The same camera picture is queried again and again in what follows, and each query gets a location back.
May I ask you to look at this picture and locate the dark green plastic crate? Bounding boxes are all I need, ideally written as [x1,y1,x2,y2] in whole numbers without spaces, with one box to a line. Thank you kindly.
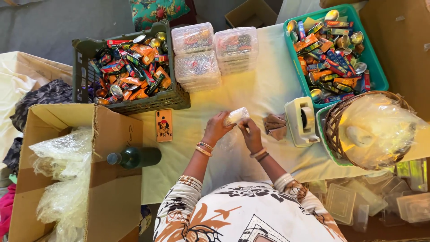
[72,19,191,115]

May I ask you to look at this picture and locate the person's patterned white garment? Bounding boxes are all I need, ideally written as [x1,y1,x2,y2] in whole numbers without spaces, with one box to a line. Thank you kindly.
[153,173,348,242]

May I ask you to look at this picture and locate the small clear plastic packet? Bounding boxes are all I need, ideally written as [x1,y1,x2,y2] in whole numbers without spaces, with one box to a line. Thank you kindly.
[224,107,250,127]

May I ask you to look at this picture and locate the large cardboard box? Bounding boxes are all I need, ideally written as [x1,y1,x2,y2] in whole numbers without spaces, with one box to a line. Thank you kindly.
[7,104,144,242]

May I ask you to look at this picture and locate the large brown cardboard sheet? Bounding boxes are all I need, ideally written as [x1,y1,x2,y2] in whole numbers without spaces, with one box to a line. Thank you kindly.
[358,0,430,122]

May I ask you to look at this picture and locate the brown folded cloth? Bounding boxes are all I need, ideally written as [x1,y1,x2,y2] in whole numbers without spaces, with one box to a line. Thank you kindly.
[263,114,287,141]

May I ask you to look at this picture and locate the stack of filled clear boxes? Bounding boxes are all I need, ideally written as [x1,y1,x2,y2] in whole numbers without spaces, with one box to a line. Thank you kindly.
[171,22,222,93]
[214,27,259,76]

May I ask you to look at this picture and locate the white table cloth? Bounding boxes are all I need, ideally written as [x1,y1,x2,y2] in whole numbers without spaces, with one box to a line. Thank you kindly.
[130,24,430,205]

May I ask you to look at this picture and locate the person's left hand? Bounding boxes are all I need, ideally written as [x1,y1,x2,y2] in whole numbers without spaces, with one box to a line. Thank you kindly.
[202,111,237,146]

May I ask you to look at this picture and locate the pile of toothpaste and bowls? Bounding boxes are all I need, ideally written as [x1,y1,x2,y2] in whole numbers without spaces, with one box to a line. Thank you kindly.
[287,9,371,104]

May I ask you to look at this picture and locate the white tape dispenser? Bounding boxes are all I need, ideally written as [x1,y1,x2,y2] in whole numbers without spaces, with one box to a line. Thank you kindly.
[284,97,321,148]

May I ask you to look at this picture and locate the heap of assorted small goods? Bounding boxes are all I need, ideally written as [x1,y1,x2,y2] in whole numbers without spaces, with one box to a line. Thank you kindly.
[88,32,172,105]

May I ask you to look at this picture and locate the teal plastic basket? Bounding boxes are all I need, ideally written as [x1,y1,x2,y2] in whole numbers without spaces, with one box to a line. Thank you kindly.
[283,4,389,109]

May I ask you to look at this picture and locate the person's right hand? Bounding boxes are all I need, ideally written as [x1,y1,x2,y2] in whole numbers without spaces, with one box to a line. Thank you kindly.
[237,118,264,154]

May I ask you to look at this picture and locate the heap of clear plastic bags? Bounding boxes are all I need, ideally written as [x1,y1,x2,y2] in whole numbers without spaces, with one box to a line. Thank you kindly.
[29,127,92,242]

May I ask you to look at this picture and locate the dark green glass bottle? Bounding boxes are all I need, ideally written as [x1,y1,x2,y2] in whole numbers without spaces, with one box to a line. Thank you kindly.
[107,147,162,169]

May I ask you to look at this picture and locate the brown wicker basket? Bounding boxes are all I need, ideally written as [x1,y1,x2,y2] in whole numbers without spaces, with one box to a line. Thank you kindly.
[323,91,416,171]

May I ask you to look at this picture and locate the pile of empty clear containers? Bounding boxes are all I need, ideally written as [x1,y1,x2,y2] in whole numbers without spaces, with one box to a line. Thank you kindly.
[305,158,430,233]

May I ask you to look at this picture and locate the small open cardboard box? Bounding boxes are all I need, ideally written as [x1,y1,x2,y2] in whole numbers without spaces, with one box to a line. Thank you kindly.
[224,0,278,29]

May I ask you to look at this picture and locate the white green-rimmed tray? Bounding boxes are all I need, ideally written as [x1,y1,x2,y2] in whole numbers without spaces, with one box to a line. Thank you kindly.
[316,104,354,167]

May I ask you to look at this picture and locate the dark patterned fabric heap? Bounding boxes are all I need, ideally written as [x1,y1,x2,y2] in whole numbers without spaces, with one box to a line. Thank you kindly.
[3,79,74,172]

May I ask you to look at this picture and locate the beaded bangles on left wrist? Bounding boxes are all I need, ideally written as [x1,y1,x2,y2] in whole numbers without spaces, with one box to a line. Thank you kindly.
[196,141,214,158]

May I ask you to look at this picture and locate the orange printed phone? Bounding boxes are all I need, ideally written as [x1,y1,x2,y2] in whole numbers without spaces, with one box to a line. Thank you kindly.
[155,109,173,143]

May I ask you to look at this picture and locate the pink cloth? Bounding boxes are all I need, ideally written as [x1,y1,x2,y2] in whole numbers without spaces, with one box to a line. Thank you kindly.
[0,184,17,238]

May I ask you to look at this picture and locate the teal floral cushion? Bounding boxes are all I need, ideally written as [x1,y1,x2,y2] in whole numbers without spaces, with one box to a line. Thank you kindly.
[129,0,191,32]

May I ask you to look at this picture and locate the bangles on right wrist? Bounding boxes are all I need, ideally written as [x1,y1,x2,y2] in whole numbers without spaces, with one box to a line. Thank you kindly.
[249,147,270,162]

